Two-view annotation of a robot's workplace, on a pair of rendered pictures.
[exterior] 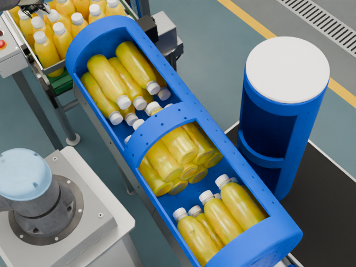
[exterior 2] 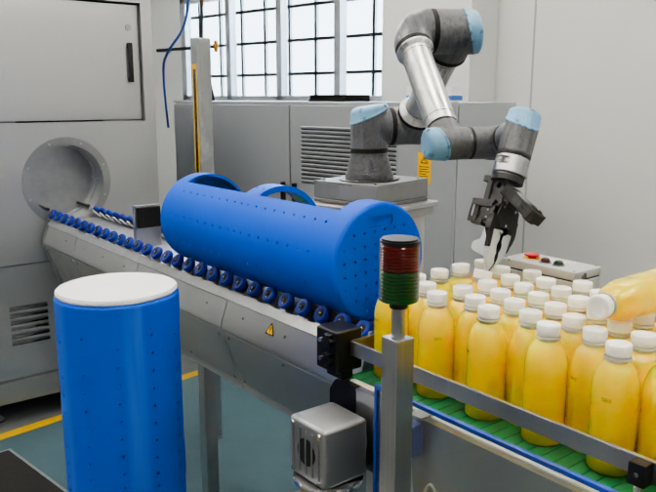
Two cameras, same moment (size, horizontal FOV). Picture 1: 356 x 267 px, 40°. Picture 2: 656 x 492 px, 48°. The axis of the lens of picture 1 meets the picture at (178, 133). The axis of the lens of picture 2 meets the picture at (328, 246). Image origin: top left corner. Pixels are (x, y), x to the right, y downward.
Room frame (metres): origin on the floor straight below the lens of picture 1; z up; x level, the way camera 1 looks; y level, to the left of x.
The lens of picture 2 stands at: (2.72, -0.25, 1.47)
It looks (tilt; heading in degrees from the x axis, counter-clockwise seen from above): 11 degrees down; 168
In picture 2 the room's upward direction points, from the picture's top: straight up
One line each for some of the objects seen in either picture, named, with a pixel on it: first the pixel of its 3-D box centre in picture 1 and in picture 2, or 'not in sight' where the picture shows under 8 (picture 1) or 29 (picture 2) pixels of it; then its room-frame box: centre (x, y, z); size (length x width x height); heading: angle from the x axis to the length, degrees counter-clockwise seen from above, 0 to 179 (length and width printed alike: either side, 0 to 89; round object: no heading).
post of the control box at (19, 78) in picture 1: (45, 124); not in sight; (1.20, 0.59, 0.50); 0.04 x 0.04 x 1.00; 26
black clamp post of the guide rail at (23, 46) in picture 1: (27, 53); not in sight; (1.25, 0.54, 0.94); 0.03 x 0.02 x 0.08; 26
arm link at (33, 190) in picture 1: (22, 181); (371, 125); (0.48, 0.36, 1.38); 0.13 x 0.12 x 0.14; 91
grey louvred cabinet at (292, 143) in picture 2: not in sight; (321, 227); (-1.43, 0.59, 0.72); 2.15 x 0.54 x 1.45; 35
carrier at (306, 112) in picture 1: (272, 134); (127, 462); (0.97, -0.39, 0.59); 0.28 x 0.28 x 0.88
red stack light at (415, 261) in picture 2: not in sight; (399, 256); (1.65, 0.09, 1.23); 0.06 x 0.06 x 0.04
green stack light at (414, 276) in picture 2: not in sight; (398, 284); (1.65, 0.09, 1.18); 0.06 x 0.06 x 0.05
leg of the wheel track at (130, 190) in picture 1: (123, 163); not in sight; (1.05, 0.27, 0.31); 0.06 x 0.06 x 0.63; 26
